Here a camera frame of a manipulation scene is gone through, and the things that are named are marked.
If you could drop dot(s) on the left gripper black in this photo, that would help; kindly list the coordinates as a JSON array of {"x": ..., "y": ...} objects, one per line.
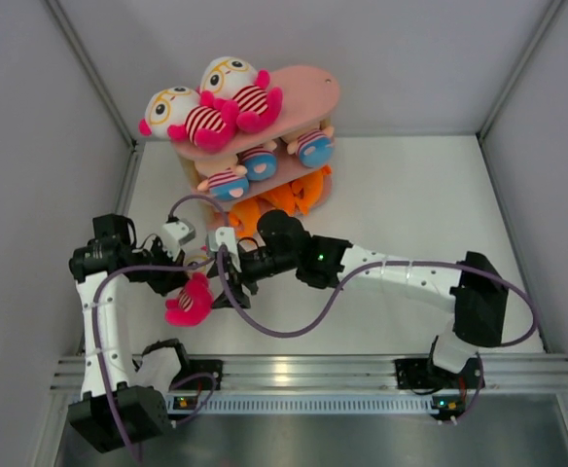
[{"x": 170, "y": 280}]

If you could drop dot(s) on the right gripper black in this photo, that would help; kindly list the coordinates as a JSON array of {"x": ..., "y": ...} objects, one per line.
[{"x": 237, "y": 290}]

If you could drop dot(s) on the white pink plush with glasses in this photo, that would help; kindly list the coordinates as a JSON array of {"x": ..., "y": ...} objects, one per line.
[
  {"x": 182, "y": 114},
  {"x": 193, "y": 303},
  {"x": 230, "y": 79}
]

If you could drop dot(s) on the orange fish plush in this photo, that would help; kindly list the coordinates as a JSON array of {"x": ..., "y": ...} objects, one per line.
[
  {"x": 311, "y": 188},
  {"x": 281, "y": 197},
  {"x": 244, "y": 217}
]

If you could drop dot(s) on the boy plush blue pants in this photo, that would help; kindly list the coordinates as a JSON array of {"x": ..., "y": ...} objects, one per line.
[
  {"x": 313, "y": 146},
  {"x": 260, "y": 161},
  {"x": 224, "y": 179}
]

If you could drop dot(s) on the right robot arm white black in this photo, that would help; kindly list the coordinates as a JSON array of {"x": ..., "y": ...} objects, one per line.
[{"x": 471, "y": 291}]

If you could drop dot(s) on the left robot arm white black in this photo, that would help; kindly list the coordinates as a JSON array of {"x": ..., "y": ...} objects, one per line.
[{"x": 122, "y": 402}]

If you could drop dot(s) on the pink three-tier wooden shelf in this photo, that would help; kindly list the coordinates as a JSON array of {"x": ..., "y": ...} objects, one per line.
[{"x": 310, "y": 96}]

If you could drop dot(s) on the left controller board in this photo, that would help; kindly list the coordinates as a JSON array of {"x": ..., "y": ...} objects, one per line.
[{"x": 185, "y": 403}]

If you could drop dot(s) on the controller board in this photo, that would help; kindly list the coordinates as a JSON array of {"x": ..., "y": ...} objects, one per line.
[
  {"x": 185, "y": 403},
  {"x": 447, "y": 409}
]

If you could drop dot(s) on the right controller board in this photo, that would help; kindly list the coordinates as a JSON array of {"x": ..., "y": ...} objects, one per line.
[{"x": 447, "y": 409}]

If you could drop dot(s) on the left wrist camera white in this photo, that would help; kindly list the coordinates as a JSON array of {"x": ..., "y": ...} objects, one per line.
[{"x": 174, "y": 235}]

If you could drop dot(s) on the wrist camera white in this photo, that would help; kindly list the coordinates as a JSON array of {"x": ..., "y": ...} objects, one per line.
[
  {"x": 224, "y": 237},
  {"x": 174, "y": 235}
]

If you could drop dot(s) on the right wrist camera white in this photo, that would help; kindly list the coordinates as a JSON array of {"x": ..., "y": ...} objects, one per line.
[{"x": 224, "y": 237}]

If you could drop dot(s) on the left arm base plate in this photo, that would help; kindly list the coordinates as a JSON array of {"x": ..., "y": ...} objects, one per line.
[{"x": 193, "y": 374}]

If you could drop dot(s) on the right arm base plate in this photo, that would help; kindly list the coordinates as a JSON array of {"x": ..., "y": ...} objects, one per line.
[{"x": 419, "y": 374}]

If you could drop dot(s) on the aluminium rail front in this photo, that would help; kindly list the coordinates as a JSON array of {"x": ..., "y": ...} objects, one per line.
[{"x": 508, "y": 373}]

